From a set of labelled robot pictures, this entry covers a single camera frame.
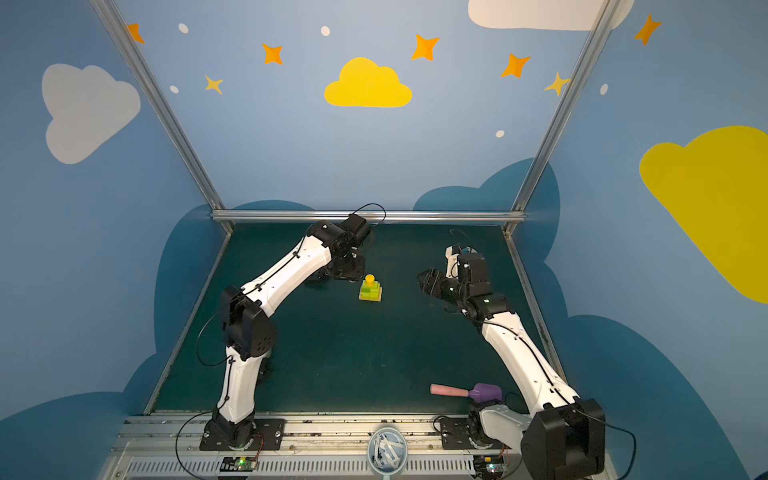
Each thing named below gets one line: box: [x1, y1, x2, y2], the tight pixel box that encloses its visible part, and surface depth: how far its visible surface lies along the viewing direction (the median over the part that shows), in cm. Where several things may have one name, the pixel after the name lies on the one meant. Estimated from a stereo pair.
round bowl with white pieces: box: [367, 427, 408, 475], surface depth 73 cm
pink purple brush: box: [430, 383, 503, 403], surface depth 82 cm
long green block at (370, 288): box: [359, 280, 382, 297], surface depth 100 cm
